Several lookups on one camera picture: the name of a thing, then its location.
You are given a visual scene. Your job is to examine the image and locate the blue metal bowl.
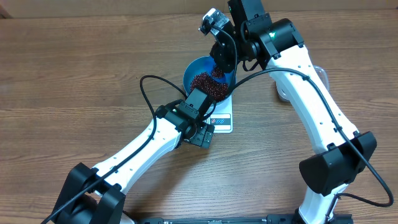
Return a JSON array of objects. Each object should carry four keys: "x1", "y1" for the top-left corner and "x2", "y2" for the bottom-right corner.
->
[{"x1": 183, "y1": 56, "x2": 236, "y2": 100}]

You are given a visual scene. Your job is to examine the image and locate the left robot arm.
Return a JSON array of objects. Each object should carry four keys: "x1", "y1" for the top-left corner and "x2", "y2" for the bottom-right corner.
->
[{"x1": 44, "y1": 100, "x2": 215, "y2": 223}]

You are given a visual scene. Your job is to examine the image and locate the white digital kitchen scale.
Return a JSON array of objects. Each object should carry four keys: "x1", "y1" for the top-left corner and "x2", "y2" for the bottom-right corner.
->
[{"x1": 206, "y1": 95, "x2": 233, "y2": 134}]

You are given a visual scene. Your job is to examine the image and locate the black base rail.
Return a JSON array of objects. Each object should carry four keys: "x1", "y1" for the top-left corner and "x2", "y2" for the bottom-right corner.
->
[{"x1": 124, "y1": 213, "x2": 354, "y2": 224}]

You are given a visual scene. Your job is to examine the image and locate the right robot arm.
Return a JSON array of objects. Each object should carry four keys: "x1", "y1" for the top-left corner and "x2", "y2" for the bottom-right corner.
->
[{"x1": 200, "y1": 1, "x2": 377, "y2": 223}]

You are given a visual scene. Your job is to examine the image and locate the clear plastic food container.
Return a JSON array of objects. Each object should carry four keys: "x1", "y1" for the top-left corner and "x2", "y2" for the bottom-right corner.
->
[{"x1": 275, "y1": 65, "x2": 330, "y2": 103}]

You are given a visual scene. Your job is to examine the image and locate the blue plastic measuring scoop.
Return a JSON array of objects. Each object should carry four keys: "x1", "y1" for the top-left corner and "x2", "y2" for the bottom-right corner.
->
[{"x1": 210, "y1": 65, "x2": 232, "y2": 84}]

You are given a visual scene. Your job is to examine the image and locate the red beans in bowl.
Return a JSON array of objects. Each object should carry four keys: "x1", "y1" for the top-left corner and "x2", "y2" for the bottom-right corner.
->
[{"x1": 190, "y1": 67, "x2": 228, "y2": 102}]

